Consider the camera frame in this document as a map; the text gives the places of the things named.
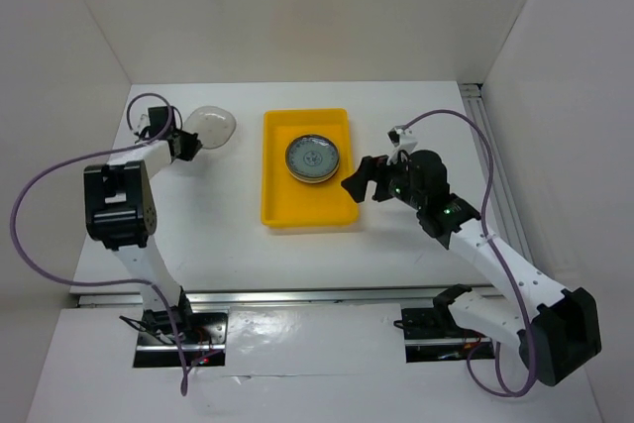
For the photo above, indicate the yellow plastic bin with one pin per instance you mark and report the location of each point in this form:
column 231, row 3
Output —
column 290, row 203

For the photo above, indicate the aluminium rail right side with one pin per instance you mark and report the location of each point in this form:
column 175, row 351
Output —
column 502, row 204

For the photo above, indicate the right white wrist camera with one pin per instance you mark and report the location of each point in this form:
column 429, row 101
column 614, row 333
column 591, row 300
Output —
column 403, row 141

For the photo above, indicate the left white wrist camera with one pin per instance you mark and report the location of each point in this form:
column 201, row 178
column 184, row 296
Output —
column 141, row 130

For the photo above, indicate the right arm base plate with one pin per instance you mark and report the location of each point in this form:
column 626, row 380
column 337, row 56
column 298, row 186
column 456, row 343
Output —
column 427, row 339

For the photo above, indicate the smoky glass plate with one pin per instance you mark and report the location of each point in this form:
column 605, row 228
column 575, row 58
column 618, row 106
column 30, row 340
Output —
column 214, row 126

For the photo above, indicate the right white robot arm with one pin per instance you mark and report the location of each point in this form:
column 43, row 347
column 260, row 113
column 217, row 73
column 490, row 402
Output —
column 554, row 330

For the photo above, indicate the blue patterned plate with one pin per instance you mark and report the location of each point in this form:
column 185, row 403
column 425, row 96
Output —
column 312, row 155

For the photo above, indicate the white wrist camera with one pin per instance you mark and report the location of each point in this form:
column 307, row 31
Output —
column 403, row 141
column 141, row 130

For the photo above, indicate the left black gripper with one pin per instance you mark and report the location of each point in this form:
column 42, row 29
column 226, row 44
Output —
column 193, row 145

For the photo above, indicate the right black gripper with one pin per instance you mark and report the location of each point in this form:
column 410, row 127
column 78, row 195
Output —
column 372, row 168

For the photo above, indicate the aluminium rail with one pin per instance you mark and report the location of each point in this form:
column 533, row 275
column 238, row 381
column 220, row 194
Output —
column 502, row 204
column 275, row 297

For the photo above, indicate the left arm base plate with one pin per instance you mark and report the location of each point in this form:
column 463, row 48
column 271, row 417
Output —
column 204, row 345

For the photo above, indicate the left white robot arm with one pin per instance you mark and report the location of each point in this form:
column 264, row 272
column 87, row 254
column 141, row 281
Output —
column 120, row 213

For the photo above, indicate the cream plate with calligraphy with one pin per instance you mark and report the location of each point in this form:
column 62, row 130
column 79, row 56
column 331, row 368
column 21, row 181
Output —
column 312, row 180

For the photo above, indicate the aluminium rail front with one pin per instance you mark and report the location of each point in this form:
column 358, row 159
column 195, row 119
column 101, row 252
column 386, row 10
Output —
column 275, row 297

